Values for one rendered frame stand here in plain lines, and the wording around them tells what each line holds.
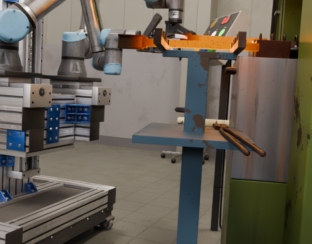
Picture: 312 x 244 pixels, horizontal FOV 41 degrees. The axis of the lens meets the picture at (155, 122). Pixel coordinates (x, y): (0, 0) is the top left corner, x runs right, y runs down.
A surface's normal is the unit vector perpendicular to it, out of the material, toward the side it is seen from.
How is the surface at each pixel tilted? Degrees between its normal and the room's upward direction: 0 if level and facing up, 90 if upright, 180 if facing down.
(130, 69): 90
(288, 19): 90
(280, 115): 90
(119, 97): 90
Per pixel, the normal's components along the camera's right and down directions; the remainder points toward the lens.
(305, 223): -0.13, 0.07
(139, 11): -0.38, 0.05
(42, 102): 0.92, 0.08
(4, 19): 0.40, 0.20
